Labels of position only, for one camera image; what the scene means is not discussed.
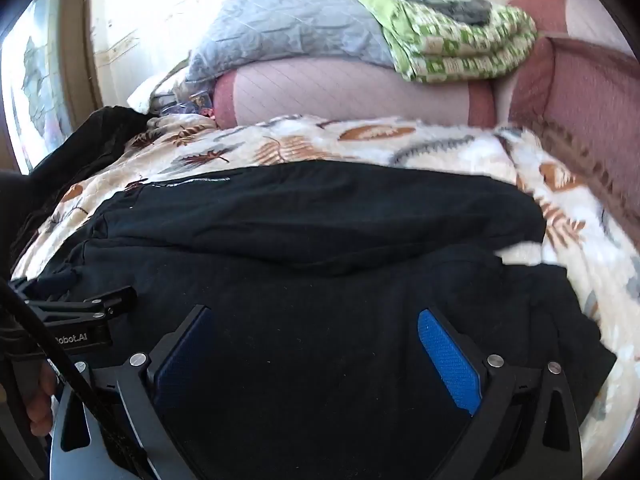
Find black pants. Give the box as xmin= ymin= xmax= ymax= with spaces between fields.
xmin=22 ymin=162 xmax=616 ymax=479

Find person left hand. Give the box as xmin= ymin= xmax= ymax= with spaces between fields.
xmin=26 ymin=362 xmax=56 ymax=438

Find black jacket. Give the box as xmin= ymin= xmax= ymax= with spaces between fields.
xmin=0 ymin=106 xmax=153 ymax=280

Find leaf pattern fleece blanket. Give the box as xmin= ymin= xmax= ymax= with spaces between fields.
xmin=13 ymin=115 xmax=639 ymax=479

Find colourful small box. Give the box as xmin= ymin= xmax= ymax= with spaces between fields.
xmin=190 ymin=91 xmax=215 ymax=117

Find white crumpled cloth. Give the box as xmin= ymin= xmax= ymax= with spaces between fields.
xmin=126 ymin=58 xmax=193 ymax=116

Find stained glass window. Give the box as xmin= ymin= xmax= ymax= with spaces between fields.
xmin=1 ymin=0 xmax=72 ymax=174

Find green patterned folded blanket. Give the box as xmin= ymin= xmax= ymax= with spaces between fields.
xmin=357 ymin=0 xmax=537 ymax=84

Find grey quilted pillow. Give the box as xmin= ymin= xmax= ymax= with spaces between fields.
xmin=186 ymin=0 xmax=394 ymax=84

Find dark grey cloth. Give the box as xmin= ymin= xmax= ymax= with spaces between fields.
xmin=406 ymin=0 xmax=492 ymax=26

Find black cable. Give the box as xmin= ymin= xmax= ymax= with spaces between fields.
xmin=0 ymin=278 xmax=126 ymax=480

